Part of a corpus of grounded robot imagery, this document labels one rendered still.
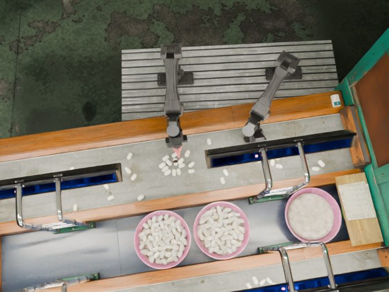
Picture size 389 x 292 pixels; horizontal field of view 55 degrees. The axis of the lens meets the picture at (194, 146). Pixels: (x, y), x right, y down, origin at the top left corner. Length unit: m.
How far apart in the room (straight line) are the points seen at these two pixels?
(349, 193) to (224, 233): 0.63
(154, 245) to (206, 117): 0.68
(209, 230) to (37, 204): 0.84
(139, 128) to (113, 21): 1.41
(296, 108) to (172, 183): 0.74
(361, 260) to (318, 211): 0.29
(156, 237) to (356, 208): 0.95
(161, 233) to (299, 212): 0.67
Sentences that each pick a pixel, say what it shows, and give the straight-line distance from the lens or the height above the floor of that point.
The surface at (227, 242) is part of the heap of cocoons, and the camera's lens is 1.81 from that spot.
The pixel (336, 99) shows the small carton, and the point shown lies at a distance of 2.04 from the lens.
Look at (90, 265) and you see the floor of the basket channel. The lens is 1.94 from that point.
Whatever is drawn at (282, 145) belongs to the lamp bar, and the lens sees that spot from 1.53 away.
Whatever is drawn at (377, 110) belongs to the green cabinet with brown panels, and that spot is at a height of 1.00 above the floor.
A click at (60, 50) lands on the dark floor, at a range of 3.11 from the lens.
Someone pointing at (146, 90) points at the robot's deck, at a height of 0.67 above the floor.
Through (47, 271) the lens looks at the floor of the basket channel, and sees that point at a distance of 2.00.
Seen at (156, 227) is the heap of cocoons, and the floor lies 0.73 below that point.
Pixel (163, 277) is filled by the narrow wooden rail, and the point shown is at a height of 0.76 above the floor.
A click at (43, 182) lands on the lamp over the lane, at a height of 1.11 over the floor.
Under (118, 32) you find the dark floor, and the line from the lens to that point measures 3.08.
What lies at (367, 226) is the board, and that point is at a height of 0.78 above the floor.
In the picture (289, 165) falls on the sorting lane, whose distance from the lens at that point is 1.91.
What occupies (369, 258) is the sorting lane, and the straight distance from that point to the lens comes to 1.98.
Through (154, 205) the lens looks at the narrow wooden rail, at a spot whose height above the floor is 0.76.
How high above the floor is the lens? 2.55
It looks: 75 degrees down
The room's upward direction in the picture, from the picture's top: straight up
